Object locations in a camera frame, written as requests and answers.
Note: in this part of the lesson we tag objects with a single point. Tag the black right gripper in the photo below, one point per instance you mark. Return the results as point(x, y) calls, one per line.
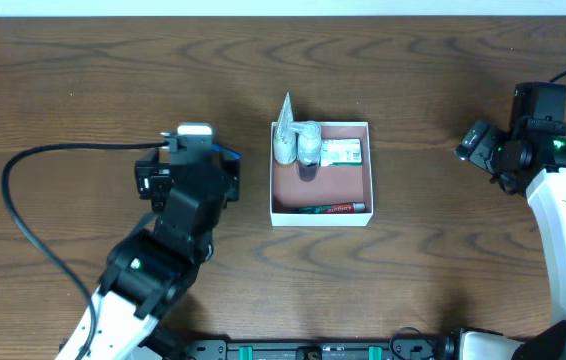
point(476, 146)

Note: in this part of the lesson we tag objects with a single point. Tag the white and green small box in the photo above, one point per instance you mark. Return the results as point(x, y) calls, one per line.
point(341, 152)

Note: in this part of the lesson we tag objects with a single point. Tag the red and green toothpaste tube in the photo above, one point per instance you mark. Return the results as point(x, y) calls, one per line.
point(342, 208)

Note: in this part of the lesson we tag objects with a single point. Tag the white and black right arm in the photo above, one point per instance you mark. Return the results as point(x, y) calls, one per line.
point(546, 196)

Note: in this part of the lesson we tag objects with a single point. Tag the white upright tube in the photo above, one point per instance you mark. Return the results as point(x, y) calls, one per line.
point(284, 138)

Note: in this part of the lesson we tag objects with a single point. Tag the clear pump bottle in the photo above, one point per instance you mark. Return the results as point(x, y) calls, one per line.
point(309, 144)

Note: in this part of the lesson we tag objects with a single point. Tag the blue disposable razor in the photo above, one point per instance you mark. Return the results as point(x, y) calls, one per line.
point(226, 152)

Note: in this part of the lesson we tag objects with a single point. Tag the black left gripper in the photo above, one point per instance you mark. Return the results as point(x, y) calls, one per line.
point(232, 178)

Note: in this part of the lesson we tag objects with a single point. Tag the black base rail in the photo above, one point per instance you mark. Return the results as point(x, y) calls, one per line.
point(409, 347)

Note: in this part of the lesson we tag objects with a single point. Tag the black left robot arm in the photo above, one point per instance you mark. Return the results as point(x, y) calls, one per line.
point(152, 268)

